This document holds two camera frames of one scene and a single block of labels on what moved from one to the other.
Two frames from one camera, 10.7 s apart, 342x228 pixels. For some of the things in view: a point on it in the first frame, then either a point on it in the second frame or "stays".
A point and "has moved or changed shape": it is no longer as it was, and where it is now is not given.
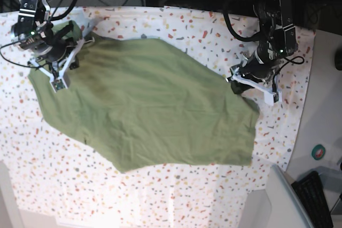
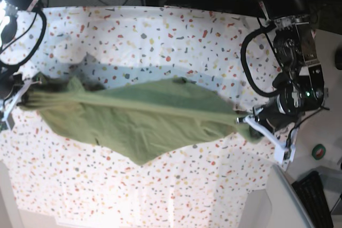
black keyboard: [311, 193] stays
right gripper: [257, 68] -> [278, 112]
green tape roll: [318, 151] stays
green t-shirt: [139, 103] has moved or changed shape
